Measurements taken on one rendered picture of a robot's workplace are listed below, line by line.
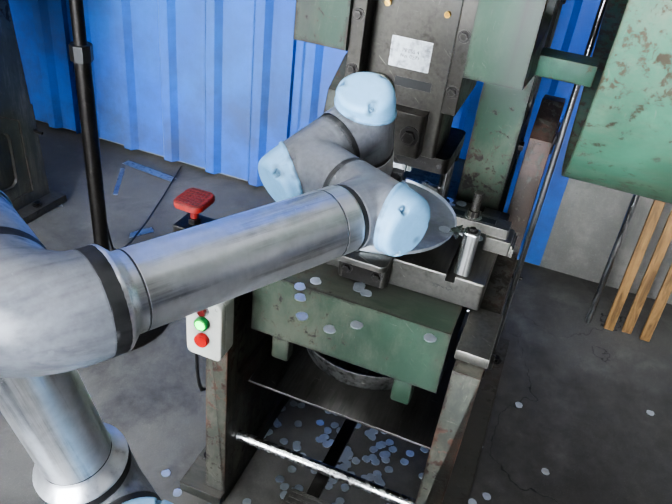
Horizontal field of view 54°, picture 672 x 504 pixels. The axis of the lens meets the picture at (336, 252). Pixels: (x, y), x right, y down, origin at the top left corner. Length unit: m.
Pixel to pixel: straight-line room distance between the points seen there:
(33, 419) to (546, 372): 1.71
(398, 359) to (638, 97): 0.66
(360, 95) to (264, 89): 1.88
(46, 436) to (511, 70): 0.81
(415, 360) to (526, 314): 1.21
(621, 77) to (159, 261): 0.54
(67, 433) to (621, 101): 0.72
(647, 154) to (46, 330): 0.71
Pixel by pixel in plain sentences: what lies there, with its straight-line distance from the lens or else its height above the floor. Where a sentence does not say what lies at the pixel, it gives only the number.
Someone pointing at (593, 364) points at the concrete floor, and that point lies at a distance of 2.32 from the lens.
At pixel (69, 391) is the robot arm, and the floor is 0.85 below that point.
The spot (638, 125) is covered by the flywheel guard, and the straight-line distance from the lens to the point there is 0.87.
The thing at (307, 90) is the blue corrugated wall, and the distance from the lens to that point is 2.60.
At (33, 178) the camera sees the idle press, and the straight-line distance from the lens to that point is 2.75.
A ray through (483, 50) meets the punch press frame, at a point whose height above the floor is 1.11.
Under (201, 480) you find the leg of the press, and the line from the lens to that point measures 1.71.
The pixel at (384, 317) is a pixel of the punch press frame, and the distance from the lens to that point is 1.21.
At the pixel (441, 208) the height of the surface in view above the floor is 0.78.
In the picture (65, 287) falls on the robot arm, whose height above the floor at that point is 1.07.
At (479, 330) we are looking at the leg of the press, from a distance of 1.23.
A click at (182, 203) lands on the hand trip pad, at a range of 1.26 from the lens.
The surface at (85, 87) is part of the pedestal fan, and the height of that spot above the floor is 0.75.
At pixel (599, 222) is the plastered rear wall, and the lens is 2.60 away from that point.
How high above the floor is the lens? 1.39
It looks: 33 degrees down
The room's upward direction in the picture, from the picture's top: 7 degrees clockwise
